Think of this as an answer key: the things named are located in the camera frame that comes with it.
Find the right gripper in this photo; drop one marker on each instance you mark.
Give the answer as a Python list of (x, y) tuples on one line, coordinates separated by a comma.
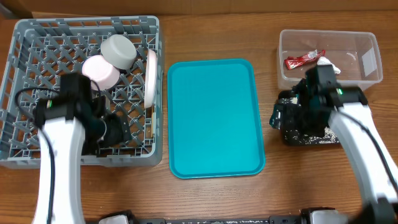
[(280, 116)]

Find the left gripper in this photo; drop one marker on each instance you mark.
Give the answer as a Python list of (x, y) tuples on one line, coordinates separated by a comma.
[(120, 129)]

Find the white rice grains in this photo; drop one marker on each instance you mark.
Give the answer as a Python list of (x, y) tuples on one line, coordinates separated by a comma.
[(292, 121)]

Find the red snack wrapper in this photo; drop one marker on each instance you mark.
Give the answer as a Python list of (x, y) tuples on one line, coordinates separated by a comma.
[(309, 57)]

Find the pink shallow bowl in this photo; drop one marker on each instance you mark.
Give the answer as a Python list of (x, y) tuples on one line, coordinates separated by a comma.
[(105, 75)]

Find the white tissue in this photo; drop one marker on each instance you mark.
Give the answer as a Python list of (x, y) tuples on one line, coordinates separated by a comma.
[(324, 61)]

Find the white round plate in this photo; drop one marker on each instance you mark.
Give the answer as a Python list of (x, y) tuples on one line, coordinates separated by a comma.
[(150, 79)]

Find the grey bowl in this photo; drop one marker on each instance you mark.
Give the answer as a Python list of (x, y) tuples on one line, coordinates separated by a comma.
[(119, 51)]

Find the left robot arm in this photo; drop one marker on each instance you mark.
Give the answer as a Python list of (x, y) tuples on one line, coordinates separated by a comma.
[(68, 124)]

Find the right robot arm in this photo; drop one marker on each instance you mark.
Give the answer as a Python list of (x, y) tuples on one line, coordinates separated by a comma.
[(318, 102)]

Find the black food waste tray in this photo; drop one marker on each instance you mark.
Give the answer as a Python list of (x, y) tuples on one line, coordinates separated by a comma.
[(293, 139)]

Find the grey dishwasher rack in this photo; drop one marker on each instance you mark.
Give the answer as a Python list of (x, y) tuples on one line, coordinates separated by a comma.
[(42, 50)]

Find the clear plastic bin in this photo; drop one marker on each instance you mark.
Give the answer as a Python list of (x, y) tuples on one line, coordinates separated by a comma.
[(356, 54)]

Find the teal plastic tray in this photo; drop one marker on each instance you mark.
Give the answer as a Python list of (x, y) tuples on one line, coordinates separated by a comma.
[(214, 123)]

